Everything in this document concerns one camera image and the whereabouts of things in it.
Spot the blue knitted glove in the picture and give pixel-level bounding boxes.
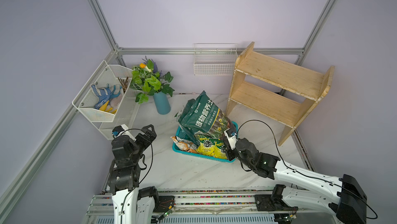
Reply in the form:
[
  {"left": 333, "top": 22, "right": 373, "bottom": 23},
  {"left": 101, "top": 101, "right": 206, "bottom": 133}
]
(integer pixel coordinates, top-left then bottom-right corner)
[{"left": 91, "top": 84, "right": 123, "bottom": 110}]

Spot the artificial green plant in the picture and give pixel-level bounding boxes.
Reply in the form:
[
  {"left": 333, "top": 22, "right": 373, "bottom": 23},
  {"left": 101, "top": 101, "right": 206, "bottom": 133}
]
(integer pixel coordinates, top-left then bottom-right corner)
[{"left": 130, "top": 57, "right": 175, "bottom": 104}]

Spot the orange silver snack-like bag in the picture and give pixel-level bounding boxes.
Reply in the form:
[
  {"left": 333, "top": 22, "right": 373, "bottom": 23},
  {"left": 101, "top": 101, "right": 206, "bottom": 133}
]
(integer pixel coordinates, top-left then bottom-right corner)
[{"left": 171, "top": 136, "right": 197, "bottom": 154}]

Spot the teal plastic basket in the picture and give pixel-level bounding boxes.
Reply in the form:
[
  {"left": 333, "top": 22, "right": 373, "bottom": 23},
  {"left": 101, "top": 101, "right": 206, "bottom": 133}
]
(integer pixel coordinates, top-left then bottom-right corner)
[{"left": 173, "top": 122, "right": 238, "bottom": 163}]

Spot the wooden two-tier shelf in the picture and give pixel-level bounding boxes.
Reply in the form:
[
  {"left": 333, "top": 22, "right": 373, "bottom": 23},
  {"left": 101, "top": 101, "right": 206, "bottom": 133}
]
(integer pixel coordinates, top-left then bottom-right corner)
[{"left": 226, "top": 42, "right": 335, "bottom": 145}]

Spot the white mesh corner rack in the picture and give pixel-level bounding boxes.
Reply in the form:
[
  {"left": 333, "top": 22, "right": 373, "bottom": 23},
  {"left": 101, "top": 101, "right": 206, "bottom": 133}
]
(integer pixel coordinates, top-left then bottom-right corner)
[{"left": 72, "top": 61, "right": 139, "bottom": 140}]

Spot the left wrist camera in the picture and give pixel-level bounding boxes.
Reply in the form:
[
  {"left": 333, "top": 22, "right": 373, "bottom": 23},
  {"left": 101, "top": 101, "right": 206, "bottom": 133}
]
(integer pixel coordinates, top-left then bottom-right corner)
[{"left": 112, "top": 124, "right": 136, "bottom": 141}]

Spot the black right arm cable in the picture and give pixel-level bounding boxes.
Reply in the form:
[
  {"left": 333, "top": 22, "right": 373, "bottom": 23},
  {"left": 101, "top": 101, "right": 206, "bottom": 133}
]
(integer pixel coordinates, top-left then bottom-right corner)
[{"left": 236, "top": 119, "right": 378, "bottom": 220}]

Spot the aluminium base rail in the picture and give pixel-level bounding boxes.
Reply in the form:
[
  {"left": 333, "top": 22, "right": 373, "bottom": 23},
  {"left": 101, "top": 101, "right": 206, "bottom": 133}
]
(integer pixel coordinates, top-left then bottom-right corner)
[{"left": 83, "top": 188, "right": 348, "bottom": 224}]

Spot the aluminium frame post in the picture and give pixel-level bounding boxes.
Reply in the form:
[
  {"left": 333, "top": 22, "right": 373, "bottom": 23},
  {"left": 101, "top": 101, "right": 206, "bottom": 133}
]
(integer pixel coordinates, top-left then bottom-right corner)
[{"left": 295, "top": 0, "right": 338, "bottom": 66}]

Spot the teal vase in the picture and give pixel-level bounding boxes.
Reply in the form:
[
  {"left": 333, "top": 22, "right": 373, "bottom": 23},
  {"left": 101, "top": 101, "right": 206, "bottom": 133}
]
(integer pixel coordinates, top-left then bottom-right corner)
[{"left": 153, "top": 92, "right": 171, "bottom": 115}]

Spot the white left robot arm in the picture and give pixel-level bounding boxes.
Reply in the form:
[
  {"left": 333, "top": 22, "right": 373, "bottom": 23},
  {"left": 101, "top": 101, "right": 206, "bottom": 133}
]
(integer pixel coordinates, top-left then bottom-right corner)
[{"left": 108, "top": 124, "right": 175, "bottom": 224}]

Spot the dark green soil bag front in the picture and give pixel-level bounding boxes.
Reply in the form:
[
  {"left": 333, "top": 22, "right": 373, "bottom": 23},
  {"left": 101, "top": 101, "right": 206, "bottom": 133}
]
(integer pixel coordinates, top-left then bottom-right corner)
[{"left": 178, "top": 99, "right": 195, "bottom": 123}]

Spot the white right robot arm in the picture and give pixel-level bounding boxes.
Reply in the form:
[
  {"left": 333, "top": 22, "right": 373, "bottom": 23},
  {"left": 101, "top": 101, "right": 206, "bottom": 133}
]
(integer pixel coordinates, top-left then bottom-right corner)
[{"left": 222, "top": 133, "right": 367, "bottom": 224}]

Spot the dark green soil bag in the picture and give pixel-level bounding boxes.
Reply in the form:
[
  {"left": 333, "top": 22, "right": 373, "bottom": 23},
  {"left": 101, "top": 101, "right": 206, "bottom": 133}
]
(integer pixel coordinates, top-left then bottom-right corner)
[
  {"left": 175, "top": 91, "right": 237, "bottom": 141},
  {"left": 178, "top": 99, "right": 195, "bottom": 123}
]

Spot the yellow green fertilizer packet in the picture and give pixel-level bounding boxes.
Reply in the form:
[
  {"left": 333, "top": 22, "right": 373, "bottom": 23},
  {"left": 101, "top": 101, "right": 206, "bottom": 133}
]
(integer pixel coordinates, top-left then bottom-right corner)
[
  {"left": 196, "top": 135, "right": 218, "bottom": 156},
  {"left": 213, "top": 140, "right": 227, "bottom": 160}
]

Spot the white wire wall basket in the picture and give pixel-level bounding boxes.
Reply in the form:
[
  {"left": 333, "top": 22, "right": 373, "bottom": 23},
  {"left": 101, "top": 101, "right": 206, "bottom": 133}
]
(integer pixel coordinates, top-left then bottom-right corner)
[{"left": 193, "top": 43, "right": 238, "bottom": 76}]

